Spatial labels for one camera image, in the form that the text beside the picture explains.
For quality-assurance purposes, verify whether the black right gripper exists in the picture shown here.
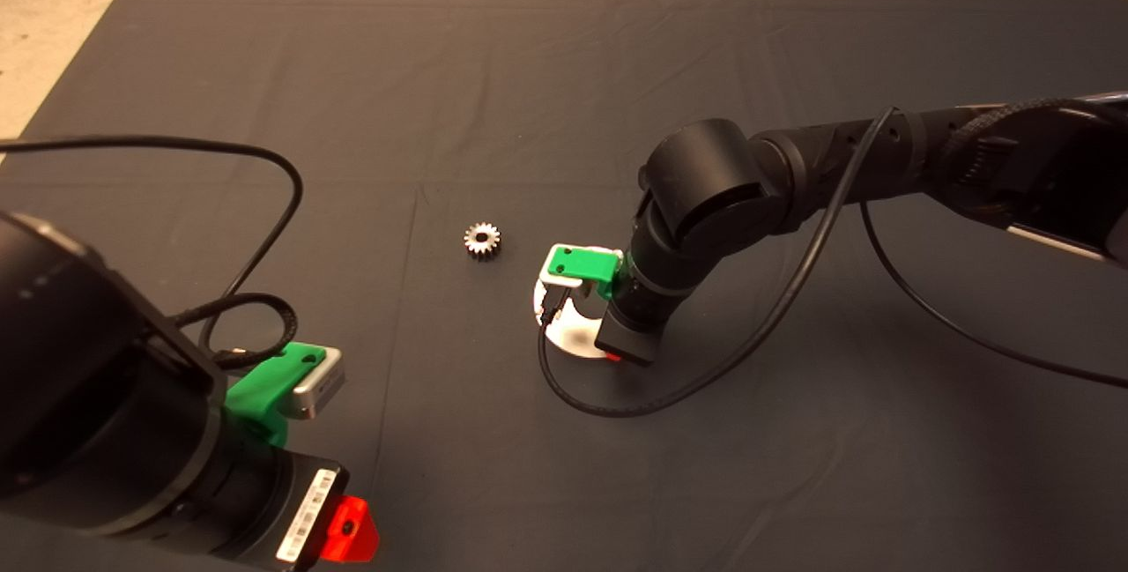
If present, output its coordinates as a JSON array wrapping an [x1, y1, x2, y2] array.
[[593, 308, 664, 368]]

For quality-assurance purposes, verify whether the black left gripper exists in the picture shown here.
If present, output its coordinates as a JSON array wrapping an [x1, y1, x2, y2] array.
[[196, 433, 381, 571]]

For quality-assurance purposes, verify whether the round metal carrier plate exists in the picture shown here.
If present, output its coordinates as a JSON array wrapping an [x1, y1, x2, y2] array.
[[533, 245, 622, 360]]

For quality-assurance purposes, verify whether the small steel planetary gear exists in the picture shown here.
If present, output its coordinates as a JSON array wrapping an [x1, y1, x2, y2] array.
[[463, 221, 502, 263]]

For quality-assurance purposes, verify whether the dark grey table cloth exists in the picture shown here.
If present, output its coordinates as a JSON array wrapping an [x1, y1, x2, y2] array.
[[0, 0, 1128, 572]]

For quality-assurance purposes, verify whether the right black camera cable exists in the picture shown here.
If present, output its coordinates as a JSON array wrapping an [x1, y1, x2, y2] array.
[[537, 105, 1128, 420]]

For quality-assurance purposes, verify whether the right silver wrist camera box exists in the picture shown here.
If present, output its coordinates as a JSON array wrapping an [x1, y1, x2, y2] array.
[[538, 242, 609, 310]]

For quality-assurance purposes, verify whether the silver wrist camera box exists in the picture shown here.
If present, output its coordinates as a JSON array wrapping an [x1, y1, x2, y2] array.
[[538, 242, 609, 310], [282, 345, 346, 420]]

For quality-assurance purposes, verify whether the right green camera mount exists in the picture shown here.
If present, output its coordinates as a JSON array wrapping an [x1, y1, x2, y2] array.
[[545, 246, 623, 301]]

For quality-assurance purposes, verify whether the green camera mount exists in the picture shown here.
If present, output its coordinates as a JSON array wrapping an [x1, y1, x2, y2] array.
[[545, 246, 623, 301], [223, 339, 327, 448]]

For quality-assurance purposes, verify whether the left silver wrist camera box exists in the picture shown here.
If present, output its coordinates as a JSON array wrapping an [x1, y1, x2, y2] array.
[[282, 345, 346, 420]]

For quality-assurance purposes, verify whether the left green camera mount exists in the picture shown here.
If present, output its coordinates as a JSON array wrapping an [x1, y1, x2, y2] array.
[[223, 339, 327, 448]]

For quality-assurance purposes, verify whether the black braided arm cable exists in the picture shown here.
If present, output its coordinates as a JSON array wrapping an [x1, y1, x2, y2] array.
[[941, 94, 1128, 163]]

